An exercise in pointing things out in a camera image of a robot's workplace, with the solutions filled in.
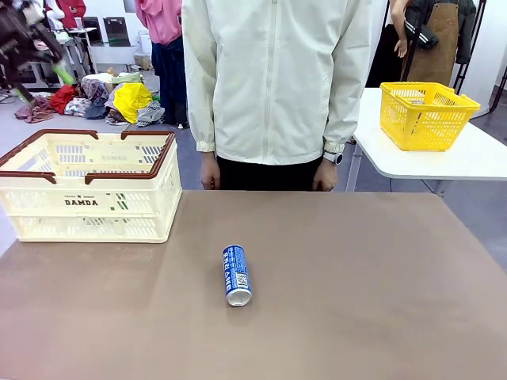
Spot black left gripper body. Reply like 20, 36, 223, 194
0, 3, 40, 68

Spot blue drink can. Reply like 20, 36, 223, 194
221, 244, 254, 308

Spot person's left sleeved forearm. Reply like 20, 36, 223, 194
322, 78, 364, 154

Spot person's right sleeved forearm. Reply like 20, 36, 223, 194
184, 78, 217, 154

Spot cream plastic shopping basket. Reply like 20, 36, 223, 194
0, 129, 183, 244

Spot yellow plastic basket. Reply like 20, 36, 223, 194
379, 82, 482, 152

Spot person's right hand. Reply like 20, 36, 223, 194
200, 161, 221, 191

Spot person's left hand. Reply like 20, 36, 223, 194
312, 161, 338, 192

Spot grey work table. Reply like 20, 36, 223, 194
15, 37, 86, 86

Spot pink patterned cloth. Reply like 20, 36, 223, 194
14, 96, 55, 124

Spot red cloth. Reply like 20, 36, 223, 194
49, 83, 78, 115

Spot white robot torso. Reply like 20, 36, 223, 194
45, 7, 71, 40

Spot dark patterned cloth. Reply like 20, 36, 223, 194
80, 74, 111, 102

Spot white cloth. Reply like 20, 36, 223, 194
64, 97, 93, 118

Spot red shirted person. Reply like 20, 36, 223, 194
45, 0, 86, 29

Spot white desk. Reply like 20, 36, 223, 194
87, 45, 138, 75

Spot dark blue cloth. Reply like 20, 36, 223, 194
85, 97, 109, 120

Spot green white bag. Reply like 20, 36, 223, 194
109, 71, 143, 85

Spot pink shirted person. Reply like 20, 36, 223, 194
134, 0, 189, 130

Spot checkered cloth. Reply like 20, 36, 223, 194
136, 101, 166, 127

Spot cream zip jacket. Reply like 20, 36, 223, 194
181, 0, 373, 166

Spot black trousers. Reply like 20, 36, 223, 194
216, 154, 328, 192

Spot black hanging garment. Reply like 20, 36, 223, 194
368, 23, 405, 89

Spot brown apron person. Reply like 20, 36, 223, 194
390, 0, 478, 87

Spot white side table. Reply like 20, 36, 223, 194
345, 87, 507, 195

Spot black tripod stand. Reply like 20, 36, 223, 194
451, 0, 489, 95

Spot black slanted pole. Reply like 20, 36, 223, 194
489, 65, 507, 116

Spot brown basket handle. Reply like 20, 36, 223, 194
0, 129, 99, 184
84, 130, 177, 185

